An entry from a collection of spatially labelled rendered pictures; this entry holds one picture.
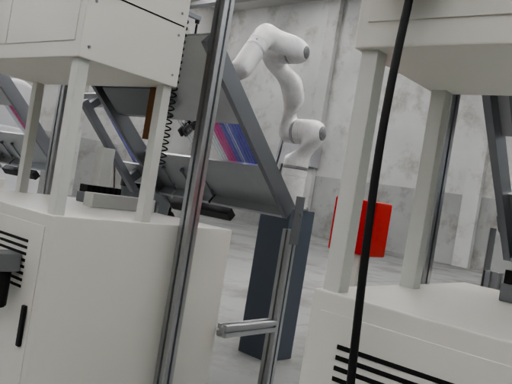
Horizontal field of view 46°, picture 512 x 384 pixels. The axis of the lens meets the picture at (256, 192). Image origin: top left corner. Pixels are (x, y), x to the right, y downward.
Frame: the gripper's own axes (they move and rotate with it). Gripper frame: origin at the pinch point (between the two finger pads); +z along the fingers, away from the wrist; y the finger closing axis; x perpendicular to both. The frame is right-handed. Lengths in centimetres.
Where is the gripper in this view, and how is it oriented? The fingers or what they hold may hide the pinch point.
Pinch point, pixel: (185, 130)
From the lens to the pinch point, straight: 225.6
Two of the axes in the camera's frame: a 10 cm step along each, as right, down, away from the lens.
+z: -5.5, 6.2, -5.6
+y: 7.5, 0.6, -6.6
